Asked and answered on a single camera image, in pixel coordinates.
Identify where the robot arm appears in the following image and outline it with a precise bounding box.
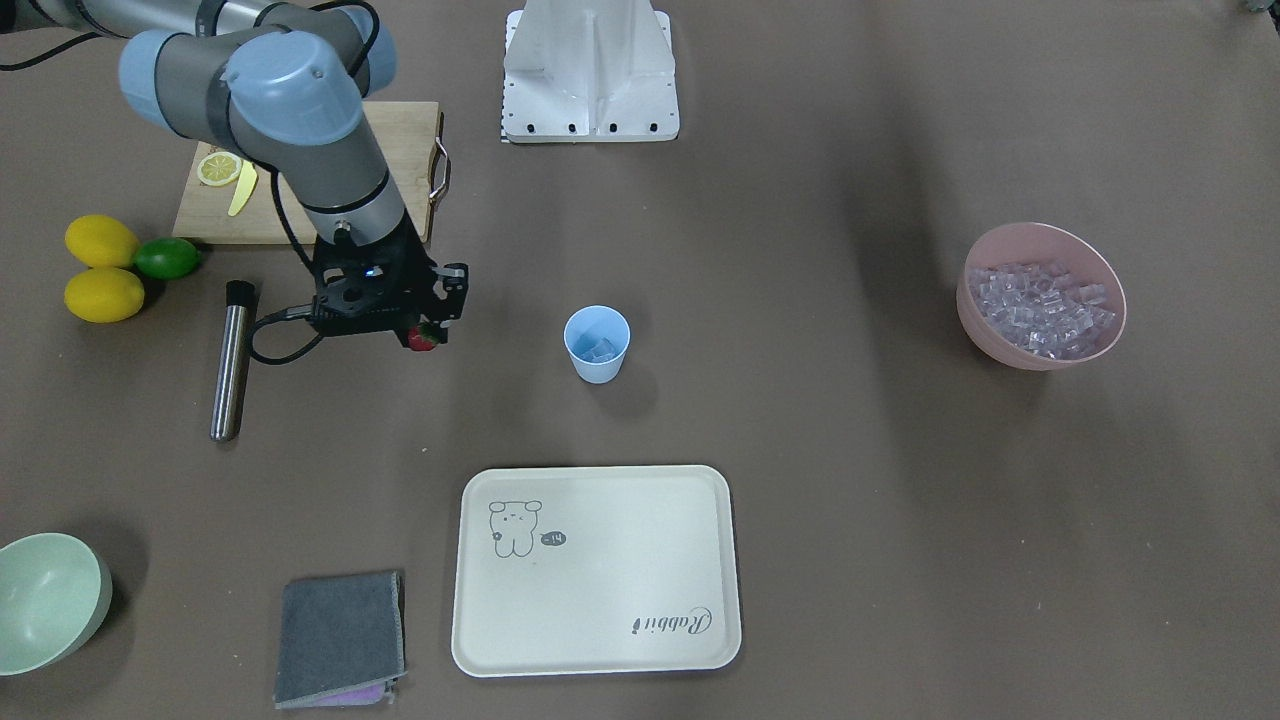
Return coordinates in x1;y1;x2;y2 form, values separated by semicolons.
3;1;468;351

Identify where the pile of clear ice cubes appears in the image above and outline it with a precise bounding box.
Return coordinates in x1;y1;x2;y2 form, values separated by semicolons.
965;260;1120;361

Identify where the pink bowl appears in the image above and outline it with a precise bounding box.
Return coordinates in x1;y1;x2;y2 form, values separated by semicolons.
956;222;1126;372

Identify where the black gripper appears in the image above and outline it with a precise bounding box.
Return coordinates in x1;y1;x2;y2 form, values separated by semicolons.
312;217;445;347

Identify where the yellow lemon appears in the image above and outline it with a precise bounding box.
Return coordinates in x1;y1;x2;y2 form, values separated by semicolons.
63;266;146;324
64;214;141;269

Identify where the lemon slice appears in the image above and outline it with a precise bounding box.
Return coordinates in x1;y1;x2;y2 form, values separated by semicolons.
195;151;243;187

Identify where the yellow plastic knife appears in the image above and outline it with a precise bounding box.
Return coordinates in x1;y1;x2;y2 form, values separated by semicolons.
227;161;259;217

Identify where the small red strawberry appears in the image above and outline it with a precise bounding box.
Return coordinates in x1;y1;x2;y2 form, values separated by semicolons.
404;325;439;352

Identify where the cream rabbit tray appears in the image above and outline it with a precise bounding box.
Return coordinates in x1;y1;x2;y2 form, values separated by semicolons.
451;465;742;678

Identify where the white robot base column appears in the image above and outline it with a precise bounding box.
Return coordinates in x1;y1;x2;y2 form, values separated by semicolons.
500;1;681;145

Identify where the grey folded cloth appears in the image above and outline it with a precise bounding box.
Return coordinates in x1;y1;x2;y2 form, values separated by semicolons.
273;570;406;711

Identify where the wooden cutting board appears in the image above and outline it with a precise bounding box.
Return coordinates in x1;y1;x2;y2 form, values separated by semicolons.
172;101;451;247

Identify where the mint green bowl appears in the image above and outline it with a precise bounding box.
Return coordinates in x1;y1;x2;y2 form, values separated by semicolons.
1;532;114;676

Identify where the green lime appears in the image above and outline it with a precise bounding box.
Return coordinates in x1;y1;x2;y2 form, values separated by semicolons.
133;237;201;281

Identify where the light blue cup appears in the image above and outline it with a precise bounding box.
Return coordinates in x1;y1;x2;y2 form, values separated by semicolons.
562;305;631;384

